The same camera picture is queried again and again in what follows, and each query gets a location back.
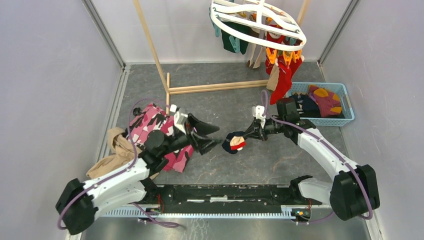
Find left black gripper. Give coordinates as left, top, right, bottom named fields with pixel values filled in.
left=161, top=113, right=224, bottom=156

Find navy santa hat sock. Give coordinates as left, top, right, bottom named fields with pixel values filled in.
left=221, top=131, right=246, bottom=155

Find red santa sock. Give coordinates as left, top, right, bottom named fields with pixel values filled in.
left=289, top=55, right=305, bottom=77
left=269, top=56, right=292, bottom=105

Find white oval clip hanger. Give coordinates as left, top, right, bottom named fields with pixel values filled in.
left=209, top=0, right=307, bottom=52

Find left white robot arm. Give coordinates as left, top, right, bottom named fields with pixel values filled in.
left=55, top=112, right=222, bottom=235

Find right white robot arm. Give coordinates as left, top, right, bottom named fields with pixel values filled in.
left=244, top=97, right=380, bottom=221

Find socks pile in basket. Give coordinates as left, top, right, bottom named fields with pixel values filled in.
left=289, top=85, right=345, bottom=119

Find wooden hanger stand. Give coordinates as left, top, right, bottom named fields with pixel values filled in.
left=133, top=0, right=310, bottom=112

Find pink camouflage cloth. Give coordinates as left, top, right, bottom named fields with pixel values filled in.
left=124, top=103, right=194, bottom=173

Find blue plastic basket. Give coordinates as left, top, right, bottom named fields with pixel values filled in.
left=285, top=82, right=355, bottom=127

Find red patterned christmas sock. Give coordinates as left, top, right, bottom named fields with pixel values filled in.
left=265, top=31, right=286, bottom=75

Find beige cloth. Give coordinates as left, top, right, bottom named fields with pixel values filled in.
left=86, top=127, right=135, bottom=179

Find dark green sock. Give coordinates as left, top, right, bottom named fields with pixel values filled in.
left=221, top=21, right=251, bottom=55

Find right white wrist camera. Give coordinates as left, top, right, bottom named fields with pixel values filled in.
left=252, top=105, right=266, bottom=128

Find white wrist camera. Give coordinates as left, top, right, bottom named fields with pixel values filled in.
left=252, top=105, right=266, bottom=128
left=169, top=104, right=188, bottom=135

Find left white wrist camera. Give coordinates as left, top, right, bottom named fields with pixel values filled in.
left=169, top=104, right=188, bottom=135

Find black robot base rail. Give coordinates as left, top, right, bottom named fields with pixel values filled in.
left=138, top=184, right=321, bottom=214

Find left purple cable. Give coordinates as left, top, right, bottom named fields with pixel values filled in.
left=56, top=98, right=183, bottom=231

